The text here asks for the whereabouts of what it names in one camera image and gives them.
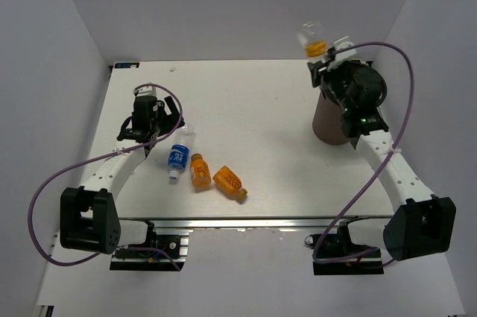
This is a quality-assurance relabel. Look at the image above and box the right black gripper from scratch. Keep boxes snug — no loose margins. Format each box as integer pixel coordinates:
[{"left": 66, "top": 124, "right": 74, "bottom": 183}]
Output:
[{"left": 307, "top": 55, "right": 354, "bottom": 113}]

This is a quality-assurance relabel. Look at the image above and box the clear bottle yellow cap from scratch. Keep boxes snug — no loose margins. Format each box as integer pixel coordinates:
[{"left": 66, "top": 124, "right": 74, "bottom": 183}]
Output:
[{"left": 297, "top": 21, "right": 328, "bottom": 58}]

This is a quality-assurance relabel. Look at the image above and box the blue label water bottle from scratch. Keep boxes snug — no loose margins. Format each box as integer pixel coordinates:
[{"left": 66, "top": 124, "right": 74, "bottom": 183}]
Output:
[{"left": 167, "top": 123, "right": 196, "bottom": 183}]

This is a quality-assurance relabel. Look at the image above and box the orange juice bottle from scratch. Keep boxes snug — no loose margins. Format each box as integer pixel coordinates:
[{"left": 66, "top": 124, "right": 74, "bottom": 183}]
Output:
[{"left": 212, "top": 166, "right": 247, "bottom": 201}]

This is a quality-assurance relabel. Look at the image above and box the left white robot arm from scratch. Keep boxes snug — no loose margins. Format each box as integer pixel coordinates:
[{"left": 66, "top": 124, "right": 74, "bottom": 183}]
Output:
[{"left": 60, "top": 92, "right": 184, "bottom": 257}]

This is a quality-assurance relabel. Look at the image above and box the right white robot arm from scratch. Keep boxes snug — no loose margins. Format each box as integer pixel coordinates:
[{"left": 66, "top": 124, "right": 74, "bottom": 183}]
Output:
[{"left": 308, "top": 59, "right": 456, "bottom": 261}]

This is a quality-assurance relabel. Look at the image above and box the brown cylindrical bin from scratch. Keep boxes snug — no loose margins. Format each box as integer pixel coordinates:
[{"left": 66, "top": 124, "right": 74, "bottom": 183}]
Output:
[{"left": 312, "top": 61, "right": 388, "bottom": 146}]

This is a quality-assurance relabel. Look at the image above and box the blue label sticker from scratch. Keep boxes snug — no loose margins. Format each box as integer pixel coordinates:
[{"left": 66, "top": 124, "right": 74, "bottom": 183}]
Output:
[{"left": 113, "top": 62, "right": 139, "bottom": 69}]

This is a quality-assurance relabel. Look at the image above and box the orange juice bottle upright label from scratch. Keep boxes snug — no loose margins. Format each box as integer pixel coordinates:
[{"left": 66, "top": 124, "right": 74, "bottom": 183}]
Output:
[{"left": 189, "top": 153, "right": 212, "bottom": 191}]

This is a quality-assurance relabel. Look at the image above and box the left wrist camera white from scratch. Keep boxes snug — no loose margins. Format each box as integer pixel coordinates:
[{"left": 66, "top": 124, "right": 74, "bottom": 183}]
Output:
[{"left": 133, "top": 84, "right": 157, "bottom": 98}]

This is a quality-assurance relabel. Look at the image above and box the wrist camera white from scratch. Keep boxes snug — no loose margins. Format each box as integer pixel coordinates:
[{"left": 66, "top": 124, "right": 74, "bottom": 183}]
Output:
[
  {"left": 325, "top": 36, "right": 357, "bottom": 71},
  {"left": 133, "top": 84, "right": 157, "bottom": 98}
]

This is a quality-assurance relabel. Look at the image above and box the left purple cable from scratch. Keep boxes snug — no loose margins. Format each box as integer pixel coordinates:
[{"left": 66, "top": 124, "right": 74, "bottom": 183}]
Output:
[{"left": 28, "top": 84, "right": 186, "bottom": 272}]

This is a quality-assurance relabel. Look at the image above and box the purple cable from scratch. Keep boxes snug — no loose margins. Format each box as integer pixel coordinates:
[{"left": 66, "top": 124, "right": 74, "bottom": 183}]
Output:
[
  {"left": 304, "top": 41, "right": 415, "bottom": 269},
  {"left": 28, "top": 84, "right": 186, "bottom": 272}
]

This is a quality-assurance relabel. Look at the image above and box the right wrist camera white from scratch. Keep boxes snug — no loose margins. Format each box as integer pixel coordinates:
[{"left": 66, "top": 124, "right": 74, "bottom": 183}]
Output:
[{"left": 325, "top": 36, "right": 357, "bottom": 71}]

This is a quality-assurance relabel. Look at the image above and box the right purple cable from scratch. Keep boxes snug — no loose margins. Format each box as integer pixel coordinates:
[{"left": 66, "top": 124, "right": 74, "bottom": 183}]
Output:
[{"left": 304, "top": 41, "right": 415, "bottom": 269}]

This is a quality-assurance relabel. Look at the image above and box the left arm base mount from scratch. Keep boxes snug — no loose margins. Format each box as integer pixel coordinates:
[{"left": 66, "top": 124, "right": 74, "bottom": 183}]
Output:
[{"left": 110, "top": 220, "right": 190, "bottom": 272}]

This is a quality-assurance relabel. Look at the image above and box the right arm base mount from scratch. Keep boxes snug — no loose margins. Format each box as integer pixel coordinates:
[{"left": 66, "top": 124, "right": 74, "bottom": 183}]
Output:
[{"left": 313, "top": 222, "right": 384, "bottom": 276}]

